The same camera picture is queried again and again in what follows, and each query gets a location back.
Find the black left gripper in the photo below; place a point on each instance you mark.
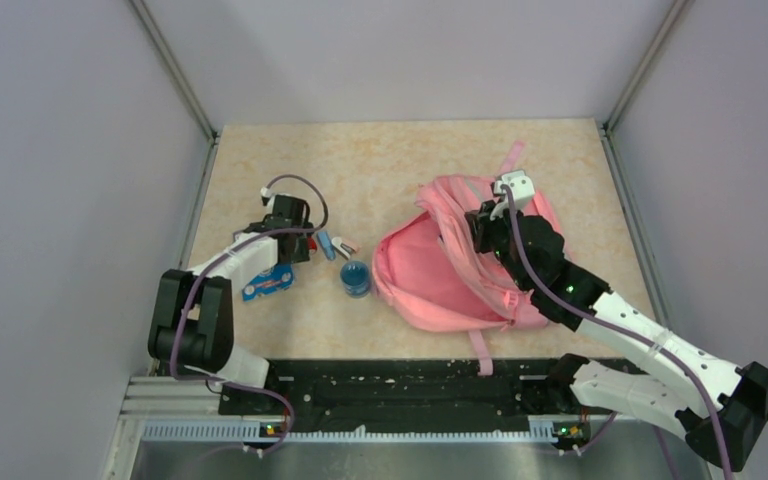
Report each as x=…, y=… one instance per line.
x=302, y=252

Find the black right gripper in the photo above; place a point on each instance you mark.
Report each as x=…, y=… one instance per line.
x=483, y=223

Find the pink student backpack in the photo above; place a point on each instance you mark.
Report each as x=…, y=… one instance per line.
x=428, y=271

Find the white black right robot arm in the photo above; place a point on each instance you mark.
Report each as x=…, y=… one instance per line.
x=716, y=406

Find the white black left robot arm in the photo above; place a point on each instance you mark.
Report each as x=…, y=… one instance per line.
x=193, y=318

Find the red black stamp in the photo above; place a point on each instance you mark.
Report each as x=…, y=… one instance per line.
x=312, y=245

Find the light blue eraser stick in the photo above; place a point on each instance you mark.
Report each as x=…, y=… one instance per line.
x=325, y=243

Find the white mini stapler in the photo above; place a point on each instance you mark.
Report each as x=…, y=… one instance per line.
x=345, y=248

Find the blue paperback book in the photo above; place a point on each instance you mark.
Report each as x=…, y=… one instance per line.
x=269, y=282

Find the blue round lidded container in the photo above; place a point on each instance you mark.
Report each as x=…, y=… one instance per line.
x=355, y=278

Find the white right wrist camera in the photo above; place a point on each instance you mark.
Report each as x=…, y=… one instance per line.
x=514, y=190

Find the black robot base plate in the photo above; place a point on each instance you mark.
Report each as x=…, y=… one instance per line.
x=407, y=396

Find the left aluminium corner post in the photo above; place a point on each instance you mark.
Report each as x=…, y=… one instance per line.
x=172, y=67

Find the aluminium corner post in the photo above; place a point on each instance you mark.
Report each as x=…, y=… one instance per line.
x=665, y=31
x=172, y=67

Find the right aluminium corner post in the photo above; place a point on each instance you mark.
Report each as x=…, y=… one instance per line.
x=665, y=31

